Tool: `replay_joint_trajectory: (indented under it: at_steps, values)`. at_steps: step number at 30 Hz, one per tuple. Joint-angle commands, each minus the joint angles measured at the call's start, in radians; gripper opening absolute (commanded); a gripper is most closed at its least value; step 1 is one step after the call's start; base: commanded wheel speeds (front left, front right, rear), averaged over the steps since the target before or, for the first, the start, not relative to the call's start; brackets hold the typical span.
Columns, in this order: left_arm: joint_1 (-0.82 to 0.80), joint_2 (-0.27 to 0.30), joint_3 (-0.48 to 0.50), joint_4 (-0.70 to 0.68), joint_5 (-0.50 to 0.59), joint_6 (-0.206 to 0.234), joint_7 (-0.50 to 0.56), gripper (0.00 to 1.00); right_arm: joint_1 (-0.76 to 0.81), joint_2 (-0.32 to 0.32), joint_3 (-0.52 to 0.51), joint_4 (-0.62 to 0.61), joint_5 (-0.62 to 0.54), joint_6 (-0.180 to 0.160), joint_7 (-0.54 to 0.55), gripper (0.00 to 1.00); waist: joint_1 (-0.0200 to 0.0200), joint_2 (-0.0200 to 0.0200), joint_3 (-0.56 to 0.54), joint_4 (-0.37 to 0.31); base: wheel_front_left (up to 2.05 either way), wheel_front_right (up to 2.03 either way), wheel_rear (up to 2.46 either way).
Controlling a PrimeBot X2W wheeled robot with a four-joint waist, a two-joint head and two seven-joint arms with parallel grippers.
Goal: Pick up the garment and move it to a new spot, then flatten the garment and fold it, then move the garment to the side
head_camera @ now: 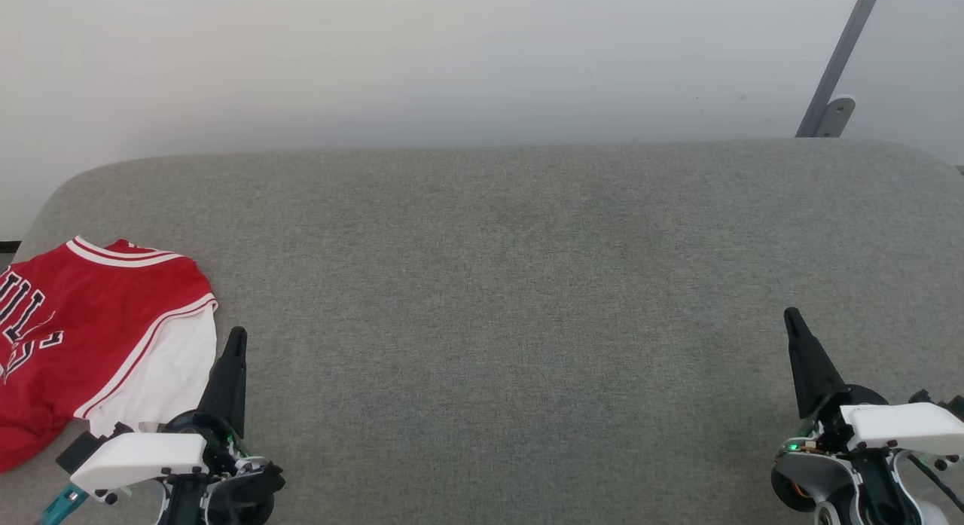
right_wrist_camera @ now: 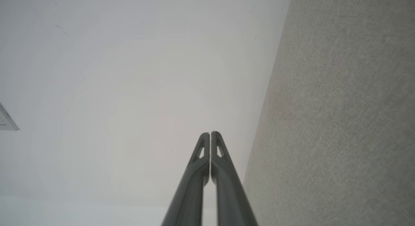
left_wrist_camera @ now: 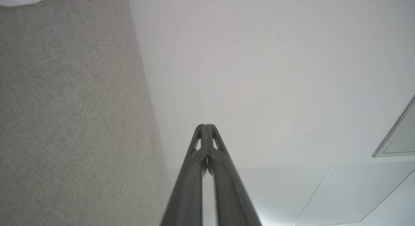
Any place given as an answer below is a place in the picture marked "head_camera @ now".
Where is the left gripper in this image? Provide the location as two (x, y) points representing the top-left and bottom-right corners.
(154, 327), (285, 525)

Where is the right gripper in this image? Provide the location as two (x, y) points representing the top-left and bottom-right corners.
(772, 307), (950, 525)

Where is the red and white jersey shirt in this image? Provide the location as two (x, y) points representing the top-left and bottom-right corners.
(0, 237), (219, 473)

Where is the grey metal mounting plate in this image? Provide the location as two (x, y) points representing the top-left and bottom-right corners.
(813, 96), (856, 138)

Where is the grey fabric sofa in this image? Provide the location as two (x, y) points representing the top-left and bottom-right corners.
(0, 137), (964, 525)

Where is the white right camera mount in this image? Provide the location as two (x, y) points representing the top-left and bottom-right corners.
(840, 402), (964, 456)

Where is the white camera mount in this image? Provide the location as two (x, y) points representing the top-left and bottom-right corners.
(840, 402), (964, 456)
(69, 432), (208, 497)

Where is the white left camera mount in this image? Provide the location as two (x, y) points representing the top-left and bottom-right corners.
(69, 432), (208, 497)

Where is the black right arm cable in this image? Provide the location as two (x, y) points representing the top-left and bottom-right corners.
(904, 453), (964, 512)

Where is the teal left camera connector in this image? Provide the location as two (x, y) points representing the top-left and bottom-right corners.
(38, 484), (87, 525)

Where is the grey metal post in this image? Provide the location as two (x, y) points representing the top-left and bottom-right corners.
(796, 0), (886, 138)

